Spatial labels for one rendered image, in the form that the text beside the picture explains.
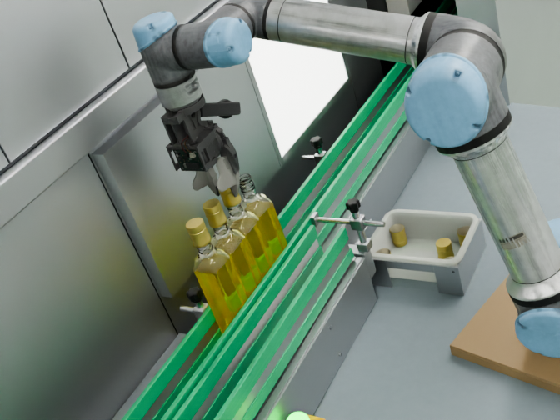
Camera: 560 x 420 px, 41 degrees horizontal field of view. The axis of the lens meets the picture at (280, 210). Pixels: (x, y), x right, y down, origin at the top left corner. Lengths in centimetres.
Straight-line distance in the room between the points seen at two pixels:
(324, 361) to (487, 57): 69
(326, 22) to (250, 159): 54
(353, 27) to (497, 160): 32
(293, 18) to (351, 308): 62
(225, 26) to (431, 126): 36
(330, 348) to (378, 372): 11
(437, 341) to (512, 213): 48
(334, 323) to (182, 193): 40
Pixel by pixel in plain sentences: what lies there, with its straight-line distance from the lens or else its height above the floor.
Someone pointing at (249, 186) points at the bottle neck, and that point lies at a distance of 147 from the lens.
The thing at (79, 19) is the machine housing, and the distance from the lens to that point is 137.
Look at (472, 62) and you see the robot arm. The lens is 107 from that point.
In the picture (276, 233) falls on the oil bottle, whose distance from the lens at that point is 153.
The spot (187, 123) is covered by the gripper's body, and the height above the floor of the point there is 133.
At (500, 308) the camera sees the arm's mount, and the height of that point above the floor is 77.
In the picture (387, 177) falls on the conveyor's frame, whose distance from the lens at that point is 190.
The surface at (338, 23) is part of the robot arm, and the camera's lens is 124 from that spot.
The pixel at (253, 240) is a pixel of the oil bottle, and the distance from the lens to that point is 146.
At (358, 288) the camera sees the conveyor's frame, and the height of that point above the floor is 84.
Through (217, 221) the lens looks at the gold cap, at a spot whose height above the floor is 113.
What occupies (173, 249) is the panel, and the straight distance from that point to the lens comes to 150.
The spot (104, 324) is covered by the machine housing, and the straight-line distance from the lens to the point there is 143.
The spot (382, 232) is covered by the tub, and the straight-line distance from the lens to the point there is 174.
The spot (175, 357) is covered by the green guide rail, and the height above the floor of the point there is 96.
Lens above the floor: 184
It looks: 32 degrees down
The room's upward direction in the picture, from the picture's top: 20 degrees counter-clockwise
